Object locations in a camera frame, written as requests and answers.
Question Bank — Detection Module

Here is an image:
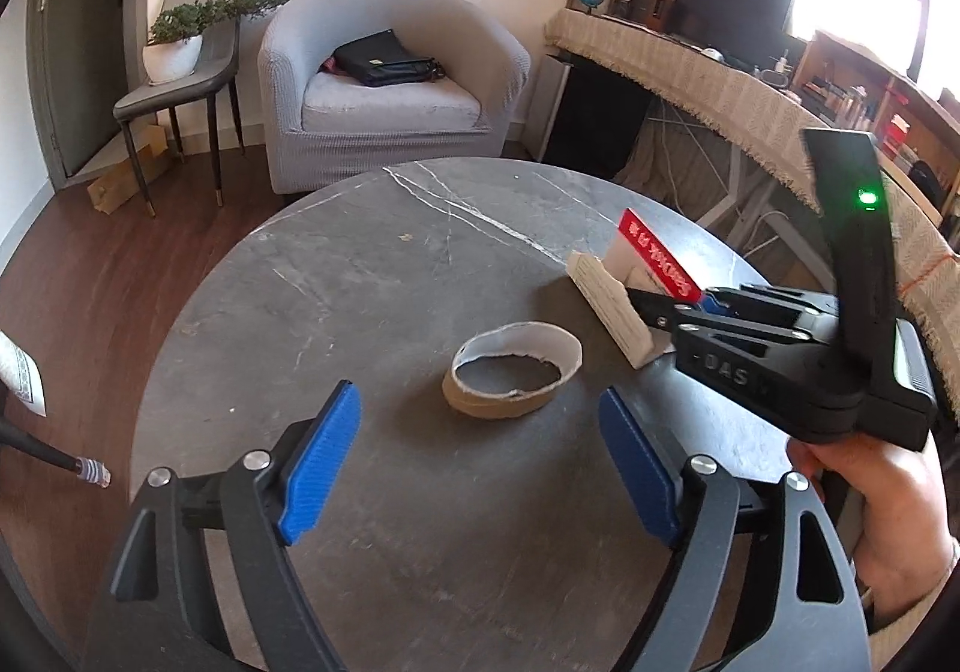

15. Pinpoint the desk with beige cloth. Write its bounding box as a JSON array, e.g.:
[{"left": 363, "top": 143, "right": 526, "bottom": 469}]
[{"left": 544, "top": 8, "right": 960, "bottom": 358}]

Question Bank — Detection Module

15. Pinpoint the person's right forearm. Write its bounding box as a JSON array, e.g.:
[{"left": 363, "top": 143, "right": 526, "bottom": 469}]
[{"left": 862, "top": 544, "right": 960, "bottom": 650}]

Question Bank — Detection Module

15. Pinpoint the white patterned bedspread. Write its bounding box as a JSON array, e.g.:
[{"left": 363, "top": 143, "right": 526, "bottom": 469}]
[{"left": 0, "top": 331, "right": 50, "bottom": 418}]

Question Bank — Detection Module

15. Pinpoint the wooden bookshelf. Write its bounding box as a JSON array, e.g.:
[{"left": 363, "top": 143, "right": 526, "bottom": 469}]
[{"left": 791, "top": 29, "right": 960, "bottom": 223}]

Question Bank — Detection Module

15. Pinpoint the black computer monitor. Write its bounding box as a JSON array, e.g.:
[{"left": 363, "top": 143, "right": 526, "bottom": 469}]
[{"left": 679, "top": 0, "right": 794, "bottom": 62}]

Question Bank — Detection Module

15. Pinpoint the grey dining chair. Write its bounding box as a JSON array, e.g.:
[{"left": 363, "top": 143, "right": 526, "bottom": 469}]
[{"left": 112, "top": 0, "right": 247, "bottom": 217}]

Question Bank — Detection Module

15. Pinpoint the grey door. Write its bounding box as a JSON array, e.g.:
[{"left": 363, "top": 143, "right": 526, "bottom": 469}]
[{"left": 26, "top": 0, "right": 128, "bottom": 182}]

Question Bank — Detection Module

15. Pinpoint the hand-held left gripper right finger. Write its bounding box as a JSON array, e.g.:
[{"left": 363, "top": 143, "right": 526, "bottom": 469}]
[{"left": 598, "top": 385, "right": 875, "bottom": 672}]

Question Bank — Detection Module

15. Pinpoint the person's right hand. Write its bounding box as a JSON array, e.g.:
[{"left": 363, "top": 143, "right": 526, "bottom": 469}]
[{"left": 787, "top": 428, "right": 960, "bottom": 624}]

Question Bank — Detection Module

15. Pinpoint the potted plant white pot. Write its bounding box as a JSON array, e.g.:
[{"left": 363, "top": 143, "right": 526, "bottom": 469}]
[{"left": 142, "top": 0, "right": 292, "bottom": 84}]

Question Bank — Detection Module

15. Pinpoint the black handbag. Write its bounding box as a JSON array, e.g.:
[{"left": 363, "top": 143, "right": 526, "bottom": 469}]
[{"left": 319, "top": 29, "right": 447, "bottom": 88}]

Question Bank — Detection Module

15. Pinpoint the red white card packaging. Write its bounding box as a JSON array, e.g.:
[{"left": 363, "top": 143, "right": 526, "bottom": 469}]
[{"left": 566, "top": 207, "right": 710, "bottom": 371}]

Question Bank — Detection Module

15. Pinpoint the black network cable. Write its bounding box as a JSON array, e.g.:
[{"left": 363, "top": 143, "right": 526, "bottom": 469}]
[{"left": 0, "top": 413, "right": 112, "bottom": 491}]

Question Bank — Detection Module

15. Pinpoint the dark wooden box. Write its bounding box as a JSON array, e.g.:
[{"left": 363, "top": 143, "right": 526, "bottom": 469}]
[{"left": 628, "top": 0, "right": 672, "bottom": 32}]

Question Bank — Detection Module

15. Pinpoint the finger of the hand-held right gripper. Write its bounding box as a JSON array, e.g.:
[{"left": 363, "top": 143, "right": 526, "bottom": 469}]
[
  {"left": 705, "top": 282, "right": 835, "bottom": 315},
  {"left": 626, "top": 288, "right": 751, "bottom": 337}
]

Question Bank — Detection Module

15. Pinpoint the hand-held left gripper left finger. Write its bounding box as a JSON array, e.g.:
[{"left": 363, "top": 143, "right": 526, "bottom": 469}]
[{"left": 82, "top": 379, "right": 362, "bottom": 672}]

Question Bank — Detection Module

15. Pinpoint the cardboard tape roll core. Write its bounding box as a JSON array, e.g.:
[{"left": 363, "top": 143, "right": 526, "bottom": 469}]
[{"left": 441, "top": 321, "right": 584, "bottom": 422}]

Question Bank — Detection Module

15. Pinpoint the grey armchair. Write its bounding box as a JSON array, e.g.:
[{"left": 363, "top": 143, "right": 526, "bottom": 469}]
[{"left": 257, "top": 0, "right": 532, "bottom": 195}]

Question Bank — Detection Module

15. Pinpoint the cardboard floor box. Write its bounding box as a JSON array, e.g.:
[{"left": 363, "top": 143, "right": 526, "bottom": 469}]
[{"left": 86, "top": 124, "right": 172, "bottom": 215}]

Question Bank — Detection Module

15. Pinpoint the black white computer case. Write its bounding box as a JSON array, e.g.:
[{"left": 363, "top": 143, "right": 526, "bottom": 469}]
[{"left": 523, "top": 52, "right": 655, "bottom": 182}]

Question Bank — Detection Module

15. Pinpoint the white desk frame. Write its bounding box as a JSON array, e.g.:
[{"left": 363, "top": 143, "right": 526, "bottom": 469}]
[{"left": 652, "top": 109, "right": 796, "bottom": 260}]

